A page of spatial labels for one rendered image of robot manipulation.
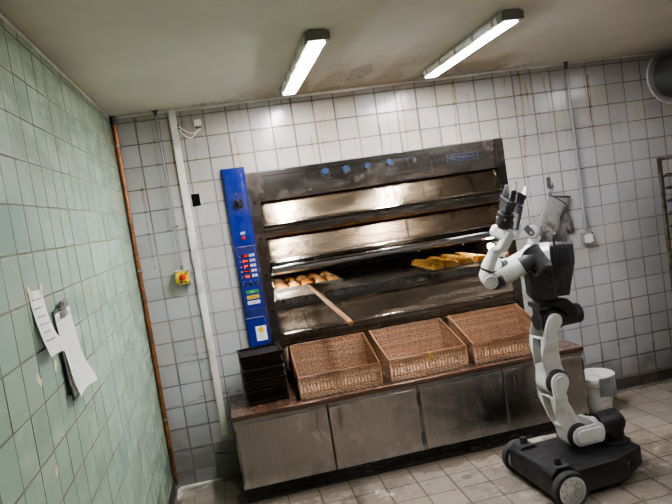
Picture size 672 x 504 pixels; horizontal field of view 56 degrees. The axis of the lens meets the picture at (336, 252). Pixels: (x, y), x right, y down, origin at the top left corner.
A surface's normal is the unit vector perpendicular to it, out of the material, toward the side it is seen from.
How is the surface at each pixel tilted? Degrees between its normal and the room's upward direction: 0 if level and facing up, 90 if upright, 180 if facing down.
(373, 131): 90
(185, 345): 90
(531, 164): 90
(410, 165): 90
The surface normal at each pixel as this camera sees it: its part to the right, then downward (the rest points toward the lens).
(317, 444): 0.18, 0.04
